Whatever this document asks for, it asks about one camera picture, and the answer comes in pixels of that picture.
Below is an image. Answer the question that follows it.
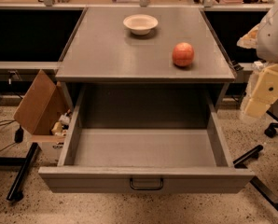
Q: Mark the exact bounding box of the grey cabinet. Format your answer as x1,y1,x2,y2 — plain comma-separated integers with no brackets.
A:
56,7,235,111

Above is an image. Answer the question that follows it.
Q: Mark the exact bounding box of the red apple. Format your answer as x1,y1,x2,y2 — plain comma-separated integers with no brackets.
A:
172,42,194,67

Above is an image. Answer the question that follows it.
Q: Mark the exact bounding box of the black table leg frame right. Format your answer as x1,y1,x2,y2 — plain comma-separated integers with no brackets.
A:
233,145,278,214

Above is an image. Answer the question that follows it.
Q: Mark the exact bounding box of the black drawer handle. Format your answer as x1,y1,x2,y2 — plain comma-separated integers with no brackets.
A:
130,178,164,191

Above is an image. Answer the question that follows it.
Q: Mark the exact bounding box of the black table leg frame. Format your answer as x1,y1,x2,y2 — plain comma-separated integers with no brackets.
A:
233,145,278,214
0,143,38,203

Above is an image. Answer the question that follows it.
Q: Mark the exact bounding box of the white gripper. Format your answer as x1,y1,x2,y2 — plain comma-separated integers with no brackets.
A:
237,7,278,119

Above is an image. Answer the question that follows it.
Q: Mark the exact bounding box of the brown cardboard box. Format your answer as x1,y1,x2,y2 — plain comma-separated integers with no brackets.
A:
14,70,69,163

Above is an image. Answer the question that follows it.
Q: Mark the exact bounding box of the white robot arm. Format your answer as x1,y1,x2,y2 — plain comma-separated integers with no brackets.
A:
237,0,278,119

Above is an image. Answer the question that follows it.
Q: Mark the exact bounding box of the white ceramic bowl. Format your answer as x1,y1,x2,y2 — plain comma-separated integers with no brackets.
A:
123,14,159,35

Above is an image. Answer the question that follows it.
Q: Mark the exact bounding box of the black table leg frame left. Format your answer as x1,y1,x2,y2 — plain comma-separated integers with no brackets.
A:
0,143,38,203

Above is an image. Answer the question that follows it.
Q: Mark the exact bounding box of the black chair caster base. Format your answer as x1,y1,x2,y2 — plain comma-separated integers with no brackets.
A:
264,111,278,138

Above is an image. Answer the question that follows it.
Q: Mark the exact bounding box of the black power adapter with cable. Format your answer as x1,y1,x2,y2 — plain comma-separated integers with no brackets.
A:
0,119,24,144

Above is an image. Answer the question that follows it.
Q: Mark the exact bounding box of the grey open top drawer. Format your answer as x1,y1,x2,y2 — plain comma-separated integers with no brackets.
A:
39,84,254,194

